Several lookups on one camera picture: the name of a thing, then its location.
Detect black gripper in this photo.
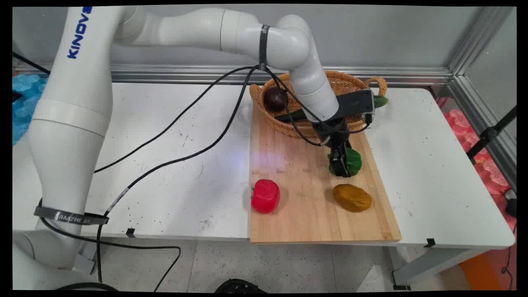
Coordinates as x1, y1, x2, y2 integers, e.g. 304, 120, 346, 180
312, 117, 352, 178

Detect green bell pepper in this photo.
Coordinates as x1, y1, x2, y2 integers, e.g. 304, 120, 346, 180
328, 147, 363, 177

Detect long dark green cucumber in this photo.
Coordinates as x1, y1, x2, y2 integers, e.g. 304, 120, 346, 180
274, 95, 389, 123

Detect brown potato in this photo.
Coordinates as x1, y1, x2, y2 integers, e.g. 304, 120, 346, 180
333, 184, 373, 213

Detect wooden cutting board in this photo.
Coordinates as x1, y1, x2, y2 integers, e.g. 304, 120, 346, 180
249, 101, 403, 244

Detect woven wicker basket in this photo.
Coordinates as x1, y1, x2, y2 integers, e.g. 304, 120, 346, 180
249, 71, 388, 138

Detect red bell pepper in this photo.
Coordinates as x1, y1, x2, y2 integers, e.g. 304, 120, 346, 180
250, 179, 281, 214

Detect dark purple round eggplant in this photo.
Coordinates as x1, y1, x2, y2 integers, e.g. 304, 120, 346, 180
264, 86, 289, 113

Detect grey table leg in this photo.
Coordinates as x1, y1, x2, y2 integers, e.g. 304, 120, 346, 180
388, 247, 491, 290

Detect red foam sheet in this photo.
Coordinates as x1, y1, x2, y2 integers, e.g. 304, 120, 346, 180
436, 96, 517, 231

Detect black tripod stand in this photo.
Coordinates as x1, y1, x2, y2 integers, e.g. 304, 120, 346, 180
466, 106, 517, 165

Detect black round object on floor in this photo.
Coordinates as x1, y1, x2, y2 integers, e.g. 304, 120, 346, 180
214, 279, 268, 294

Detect black power adapter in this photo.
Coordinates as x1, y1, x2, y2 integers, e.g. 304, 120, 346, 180
504, 189, 517, 218

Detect orange floor mat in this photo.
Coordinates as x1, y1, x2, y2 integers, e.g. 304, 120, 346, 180
459, 243, 517, 291

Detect blue foam sheet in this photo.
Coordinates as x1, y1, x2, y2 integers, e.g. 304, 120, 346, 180
12, 73, 51, 146

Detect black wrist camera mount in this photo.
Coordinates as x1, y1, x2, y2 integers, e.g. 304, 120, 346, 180
336, 89, 376, 124

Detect black cable with white label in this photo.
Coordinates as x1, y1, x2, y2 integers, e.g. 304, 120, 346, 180
96, 66, 372, 292

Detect black strap on forearm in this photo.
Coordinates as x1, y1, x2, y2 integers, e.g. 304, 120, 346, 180
258, 24, 271, 71

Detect aluminium frame post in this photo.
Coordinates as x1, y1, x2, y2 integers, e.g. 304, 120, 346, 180
445, 6, 517, 192

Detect plain black cable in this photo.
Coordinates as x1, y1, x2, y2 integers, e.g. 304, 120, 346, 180
94, 65, 330, 174

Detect aluminium frame rail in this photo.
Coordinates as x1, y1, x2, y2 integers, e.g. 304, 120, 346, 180
12, 63, 454, 86

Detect black printed strap on base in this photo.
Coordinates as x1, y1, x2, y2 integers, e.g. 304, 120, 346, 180
34, 205, 110, 226

